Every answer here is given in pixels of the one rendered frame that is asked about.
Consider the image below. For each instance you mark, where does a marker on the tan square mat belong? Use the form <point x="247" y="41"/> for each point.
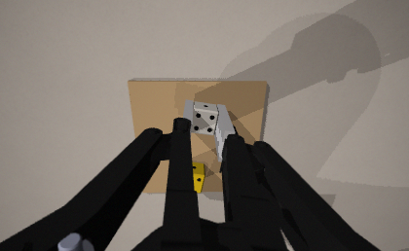
<point x="157" y="103"/>

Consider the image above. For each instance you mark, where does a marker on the yellow die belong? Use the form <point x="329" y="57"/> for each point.
<point x="199" y="176"/>

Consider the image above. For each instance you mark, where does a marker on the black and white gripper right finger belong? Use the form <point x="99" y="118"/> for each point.
<point x="308" y="222"/>

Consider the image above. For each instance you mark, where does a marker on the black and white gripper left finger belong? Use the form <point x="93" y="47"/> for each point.
<point x="89" y="221"/>

